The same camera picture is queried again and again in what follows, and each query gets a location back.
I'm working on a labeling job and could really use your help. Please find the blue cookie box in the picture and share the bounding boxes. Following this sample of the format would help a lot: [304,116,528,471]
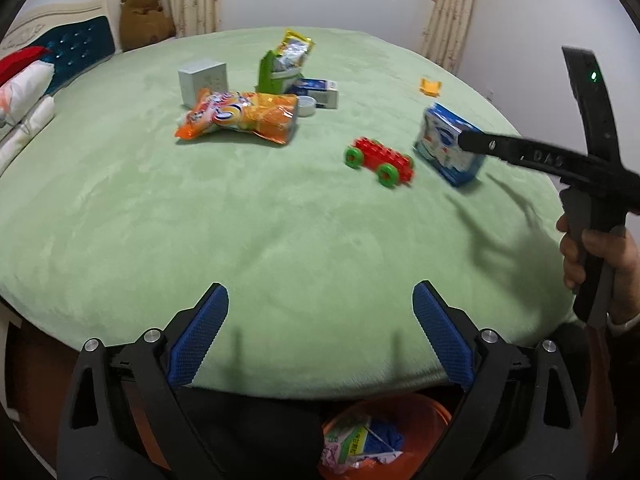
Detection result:
[413,103,485,188]

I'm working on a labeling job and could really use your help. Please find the blue white carton box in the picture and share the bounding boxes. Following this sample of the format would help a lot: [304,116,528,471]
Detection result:
[286,78,338,110]

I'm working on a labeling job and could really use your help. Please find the orange snack bag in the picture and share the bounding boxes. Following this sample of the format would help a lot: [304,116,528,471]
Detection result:
[174,88,298,145]

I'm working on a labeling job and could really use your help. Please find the grey white square box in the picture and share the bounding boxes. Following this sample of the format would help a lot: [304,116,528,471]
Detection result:
[178,58,229,108]

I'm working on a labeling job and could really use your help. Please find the white bottle cap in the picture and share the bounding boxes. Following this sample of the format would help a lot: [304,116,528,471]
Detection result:
[297,96,317,117]

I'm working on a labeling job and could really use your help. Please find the dark sleeve forearm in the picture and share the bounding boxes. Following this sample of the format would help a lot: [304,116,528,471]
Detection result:
[587,325,639,479]

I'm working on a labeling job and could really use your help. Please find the orange trash bin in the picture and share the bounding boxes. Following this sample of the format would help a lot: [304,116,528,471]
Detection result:
[319,393,451,479]

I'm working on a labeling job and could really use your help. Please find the crumpled trash wrappers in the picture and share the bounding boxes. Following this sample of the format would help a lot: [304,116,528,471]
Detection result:
[321,415,405,474]

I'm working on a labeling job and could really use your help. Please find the person's right hand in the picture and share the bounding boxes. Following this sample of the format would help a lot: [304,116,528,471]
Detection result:
[556,214,639,325]

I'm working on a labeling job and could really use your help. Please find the orange toy piece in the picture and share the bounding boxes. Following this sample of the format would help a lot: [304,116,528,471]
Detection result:
[419,78,442,98]

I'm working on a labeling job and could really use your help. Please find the red green toy car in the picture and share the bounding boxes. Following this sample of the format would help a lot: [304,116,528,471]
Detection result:
[344,136,414,188]

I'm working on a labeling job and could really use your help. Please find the right floral curtain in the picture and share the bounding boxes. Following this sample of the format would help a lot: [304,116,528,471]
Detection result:
[420,0,475,73]

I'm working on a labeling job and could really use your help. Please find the white pillow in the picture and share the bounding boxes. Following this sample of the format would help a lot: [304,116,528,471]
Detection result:
[1,61,55,174]

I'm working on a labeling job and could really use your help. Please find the yellow snack packet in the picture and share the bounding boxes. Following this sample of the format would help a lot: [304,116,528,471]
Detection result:
[272,29,314,72]

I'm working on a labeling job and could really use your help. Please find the green snack bag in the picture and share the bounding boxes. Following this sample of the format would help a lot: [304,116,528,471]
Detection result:
[256,50,305,94]

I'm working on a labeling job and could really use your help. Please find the red pillow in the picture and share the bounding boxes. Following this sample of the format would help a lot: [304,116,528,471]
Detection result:
[0,46,50,86]

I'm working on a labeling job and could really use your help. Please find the blue tufted headboard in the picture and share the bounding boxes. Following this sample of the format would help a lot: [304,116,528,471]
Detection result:
[1,0,119,94]

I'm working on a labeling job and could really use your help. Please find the brown teddy bear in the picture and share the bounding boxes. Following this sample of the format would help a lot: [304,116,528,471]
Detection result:
[119,0,176,51]

